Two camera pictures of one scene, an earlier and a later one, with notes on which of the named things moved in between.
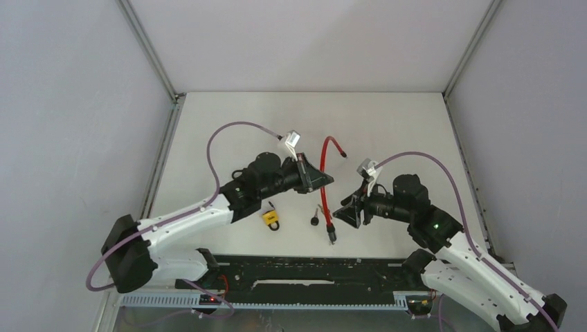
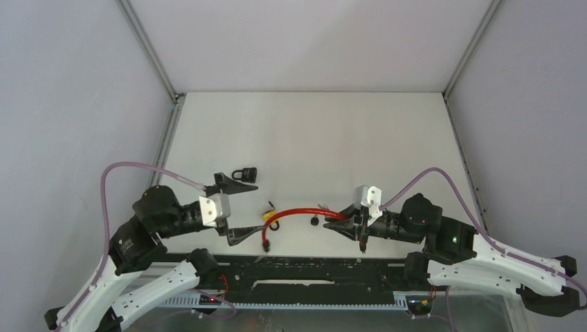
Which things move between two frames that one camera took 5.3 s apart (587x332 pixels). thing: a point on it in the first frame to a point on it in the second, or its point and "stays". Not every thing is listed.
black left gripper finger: x=312 y=178 to x=226 y=186
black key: x=315 y=220 stays
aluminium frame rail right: x=477 y=208 stays
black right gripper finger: x=350 y=214 to x=347 y=227
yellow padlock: x=270 y=217 stays
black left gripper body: x=295 y=180 to x=222 y=225
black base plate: x=302 y=276 stays
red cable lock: x=330 y=229 to x=265 y=244
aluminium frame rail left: x=177 y=99 stays
